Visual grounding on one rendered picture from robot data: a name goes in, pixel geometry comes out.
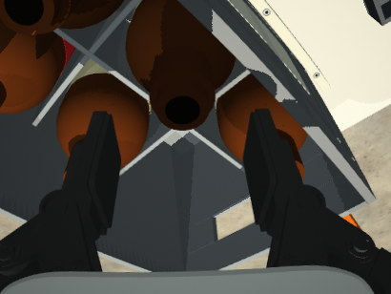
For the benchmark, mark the dark grey divided crate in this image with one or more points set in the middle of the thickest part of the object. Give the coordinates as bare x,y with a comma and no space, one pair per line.
166,205

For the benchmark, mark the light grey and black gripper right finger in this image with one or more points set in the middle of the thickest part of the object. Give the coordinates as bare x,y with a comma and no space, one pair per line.
281,200

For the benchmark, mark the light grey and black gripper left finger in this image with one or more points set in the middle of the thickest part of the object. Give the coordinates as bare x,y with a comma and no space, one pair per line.
72,218

